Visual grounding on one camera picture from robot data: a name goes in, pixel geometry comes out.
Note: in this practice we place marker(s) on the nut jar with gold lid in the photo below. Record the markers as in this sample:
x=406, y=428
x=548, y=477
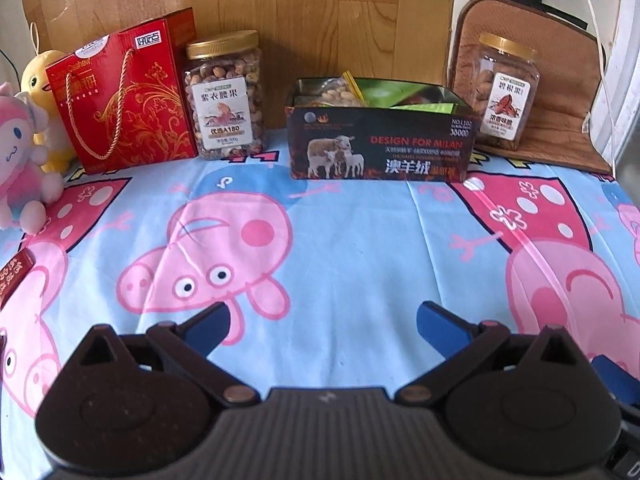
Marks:
x=225, y=100

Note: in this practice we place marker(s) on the pink plush toy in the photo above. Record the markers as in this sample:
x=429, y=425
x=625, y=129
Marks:
x=20, y=160

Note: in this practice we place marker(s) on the brown seat cushion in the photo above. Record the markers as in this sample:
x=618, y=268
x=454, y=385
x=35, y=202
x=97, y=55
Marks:
x=565, y=85

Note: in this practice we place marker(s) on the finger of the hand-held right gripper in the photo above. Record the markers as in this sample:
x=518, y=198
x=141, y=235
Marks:
x=620, y=382

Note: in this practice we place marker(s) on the small dark red packet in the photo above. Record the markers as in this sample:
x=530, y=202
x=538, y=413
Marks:
x=15, y=277

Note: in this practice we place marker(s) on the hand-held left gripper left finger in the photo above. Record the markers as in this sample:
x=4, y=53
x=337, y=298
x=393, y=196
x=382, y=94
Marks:
x=205, y=327

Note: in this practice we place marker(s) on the yellow plush toy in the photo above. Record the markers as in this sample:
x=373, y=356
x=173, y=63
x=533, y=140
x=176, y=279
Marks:
x=47, y=90

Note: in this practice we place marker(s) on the green snack packet clear window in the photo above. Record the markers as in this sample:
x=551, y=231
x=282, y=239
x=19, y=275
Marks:
x=387, y=92

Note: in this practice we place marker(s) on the red gift bag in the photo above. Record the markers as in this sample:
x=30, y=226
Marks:
x=125, y=105

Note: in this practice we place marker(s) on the gold nut packet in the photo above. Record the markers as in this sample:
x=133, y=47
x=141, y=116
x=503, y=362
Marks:
x=340, y=92

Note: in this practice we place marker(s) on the pecan jar with gold lid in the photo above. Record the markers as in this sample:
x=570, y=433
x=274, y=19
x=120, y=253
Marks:
x=500, y=95

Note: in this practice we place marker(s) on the cartoon pig printed blanket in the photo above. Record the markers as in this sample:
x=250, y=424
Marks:
x=350, y=260

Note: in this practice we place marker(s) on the black cardboard box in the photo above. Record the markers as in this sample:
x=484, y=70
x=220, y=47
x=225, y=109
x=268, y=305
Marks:
x=400, y=145

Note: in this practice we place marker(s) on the wooden headboard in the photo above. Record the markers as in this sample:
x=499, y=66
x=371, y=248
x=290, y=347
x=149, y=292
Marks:
x=325, y=10

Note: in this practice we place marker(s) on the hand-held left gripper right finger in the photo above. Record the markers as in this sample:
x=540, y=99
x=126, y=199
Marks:
x=442, y=327

